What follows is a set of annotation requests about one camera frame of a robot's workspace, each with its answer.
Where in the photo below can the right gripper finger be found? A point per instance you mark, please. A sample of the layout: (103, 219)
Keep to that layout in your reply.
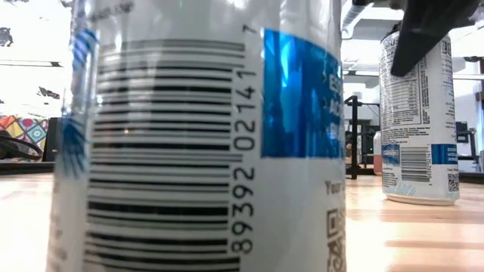
(427, 30)

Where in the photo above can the white can black lid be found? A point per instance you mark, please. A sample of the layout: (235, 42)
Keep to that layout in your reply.
(416, 132)

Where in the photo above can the pink white Spindrift can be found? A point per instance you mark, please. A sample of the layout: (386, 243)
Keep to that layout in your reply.
(377, 158)

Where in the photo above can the wooden shelf black metal legs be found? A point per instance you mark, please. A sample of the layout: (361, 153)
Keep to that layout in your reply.
(353, 136)

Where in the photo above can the long ceiling light strip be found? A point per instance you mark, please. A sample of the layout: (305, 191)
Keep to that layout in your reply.
(30, 63)
(363, 72)

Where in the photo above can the black monitor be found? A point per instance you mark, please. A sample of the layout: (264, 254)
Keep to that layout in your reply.
(461, 132)

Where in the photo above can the black monitor stand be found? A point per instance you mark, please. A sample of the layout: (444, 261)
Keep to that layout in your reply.
(472, 141)

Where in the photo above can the black desk partition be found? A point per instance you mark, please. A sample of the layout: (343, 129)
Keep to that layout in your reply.
(51, 140)

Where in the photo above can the colourful patterned quilt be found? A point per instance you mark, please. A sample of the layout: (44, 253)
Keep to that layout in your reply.
(30, 130)

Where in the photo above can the round silver air duct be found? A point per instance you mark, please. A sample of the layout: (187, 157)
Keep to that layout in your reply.
(353, 15)

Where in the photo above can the black aluminium rig frame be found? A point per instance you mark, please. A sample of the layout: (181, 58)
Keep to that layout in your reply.
(22, 168)
(470, 177)

